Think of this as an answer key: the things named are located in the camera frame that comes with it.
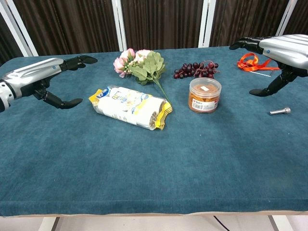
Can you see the thin white stick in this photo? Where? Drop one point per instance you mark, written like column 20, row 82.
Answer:
column 261, row 73

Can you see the small silver metal cylinder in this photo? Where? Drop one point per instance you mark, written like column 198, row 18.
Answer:
column 280, row 111

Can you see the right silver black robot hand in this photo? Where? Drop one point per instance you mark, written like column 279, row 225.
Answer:
column 286, row 53

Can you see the clear plastic snack jar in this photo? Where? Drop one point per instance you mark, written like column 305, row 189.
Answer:
column 204, row 95

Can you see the dark red grape bunch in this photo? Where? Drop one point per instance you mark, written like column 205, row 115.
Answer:
column 195, row 69

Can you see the pink artificial flower bouquet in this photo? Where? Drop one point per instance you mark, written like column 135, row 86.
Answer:
column 142, row 65

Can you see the blue velvet tablecloth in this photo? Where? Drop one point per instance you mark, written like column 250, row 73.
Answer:
column 144, row 163

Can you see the orange ribbon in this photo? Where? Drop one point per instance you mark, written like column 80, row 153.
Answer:
column 251, row 63

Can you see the white table leg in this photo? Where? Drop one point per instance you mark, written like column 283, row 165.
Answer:
column 278, row 223
column 49, row 223

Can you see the yellow white snack package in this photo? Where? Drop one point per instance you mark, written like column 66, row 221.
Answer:
column 131, row 106

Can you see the white screen frame post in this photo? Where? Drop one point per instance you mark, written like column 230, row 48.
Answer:
column 119, row 24
column 19, row 29
column 206, row 24
column 286, row 16

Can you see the dark brown screen panel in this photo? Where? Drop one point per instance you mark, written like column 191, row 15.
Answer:
column 72, row 24
column 299, row 16
column 245, row 19
column 163, row 24
column 7, row 41

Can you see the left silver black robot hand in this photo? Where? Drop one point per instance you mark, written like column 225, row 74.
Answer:
column 33, row 72

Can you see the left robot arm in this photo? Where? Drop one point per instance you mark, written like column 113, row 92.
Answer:
column 3, row 98

